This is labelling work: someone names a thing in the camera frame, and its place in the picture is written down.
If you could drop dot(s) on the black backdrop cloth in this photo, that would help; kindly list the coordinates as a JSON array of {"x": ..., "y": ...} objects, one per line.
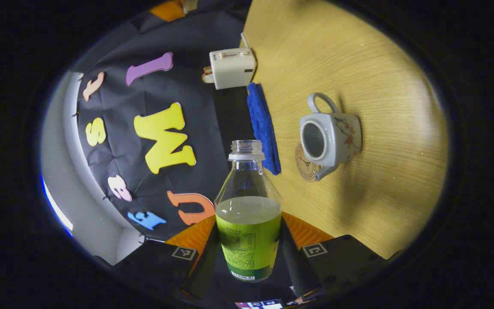
[{"x": 212, "y": 116}]

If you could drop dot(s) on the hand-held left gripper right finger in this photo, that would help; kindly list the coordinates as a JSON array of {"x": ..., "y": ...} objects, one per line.
[{"x": 296, "y": 270}]

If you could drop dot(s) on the clear water bottle green label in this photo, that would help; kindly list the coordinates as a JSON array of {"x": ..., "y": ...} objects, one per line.
[{"x": 249, "y": 240}]

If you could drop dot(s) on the bread slice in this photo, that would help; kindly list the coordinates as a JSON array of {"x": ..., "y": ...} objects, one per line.
[{"x": 207, "y": 75}]

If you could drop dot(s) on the computer monitor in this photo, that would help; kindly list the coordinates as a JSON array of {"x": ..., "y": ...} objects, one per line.
[{"x": 260, "y": 305}]

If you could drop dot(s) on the orange object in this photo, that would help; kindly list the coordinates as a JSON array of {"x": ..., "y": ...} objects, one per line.
[{"x": 167, "y": 10}]

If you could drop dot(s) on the white toaster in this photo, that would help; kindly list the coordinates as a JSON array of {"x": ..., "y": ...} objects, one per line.
[{"x": 234, "y": 68}]

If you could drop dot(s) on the round brown coaster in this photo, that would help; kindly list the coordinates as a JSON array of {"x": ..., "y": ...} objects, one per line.
[{"x": 305, "y": 168}]

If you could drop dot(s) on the blue towel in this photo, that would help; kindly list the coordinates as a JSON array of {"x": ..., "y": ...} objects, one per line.
[{"x": 262, "y": 124}]

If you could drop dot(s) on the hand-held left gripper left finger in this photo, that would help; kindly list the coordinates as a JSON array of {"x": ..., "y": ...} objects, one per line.
[{"x": 202, "y": 274}]

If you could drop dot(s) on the white floral teacup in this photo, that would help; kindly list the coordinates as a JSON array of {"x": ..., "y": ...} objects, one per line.
[{"x": 341, "y": 137}]

